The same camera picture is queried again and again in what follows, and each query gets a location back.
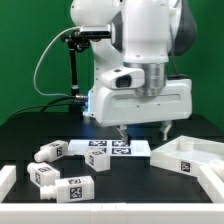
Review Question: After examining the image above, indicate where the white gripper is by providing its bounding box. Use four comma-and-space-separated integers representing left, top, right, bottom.
94, 79, 192, 145

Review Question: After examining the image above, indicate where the white square tabletop part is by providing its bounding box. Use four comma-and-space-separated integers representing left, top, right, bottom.
150, 136, 224, 177

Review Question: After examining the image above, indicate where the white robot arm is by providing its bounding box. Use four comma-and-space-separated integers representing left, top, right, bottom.
70, 0, 196, 143

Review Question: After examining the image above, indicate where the white marker sheet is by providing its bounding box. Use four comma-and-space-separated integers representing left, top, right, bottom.
68, 140, 151, 157

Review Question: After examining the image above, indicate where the white U-shaped fence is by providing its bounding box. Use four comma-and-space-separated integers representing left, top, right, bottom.
0, 166, 224, 224

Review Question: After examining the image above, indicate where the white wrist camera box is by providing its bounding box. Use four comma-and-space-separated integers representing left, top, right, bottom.
100, 66, 145, 90

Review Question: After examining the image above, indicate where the black base cable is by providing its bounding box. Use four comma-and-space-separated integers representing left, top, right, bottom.
7, 94, 89, 122

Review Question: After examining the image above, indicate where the black camera stand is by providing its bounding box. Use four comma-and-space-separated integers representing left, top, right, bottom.
61, 31, 90, 115

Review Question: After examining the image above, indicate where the grey background camera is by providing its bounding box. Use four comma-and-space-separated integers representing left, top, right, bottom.
80, 24, 111, 39

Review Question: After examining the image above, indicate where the grey camera cable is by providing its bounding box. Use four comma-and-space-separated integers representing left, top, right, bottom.
33, 26, 81, 98

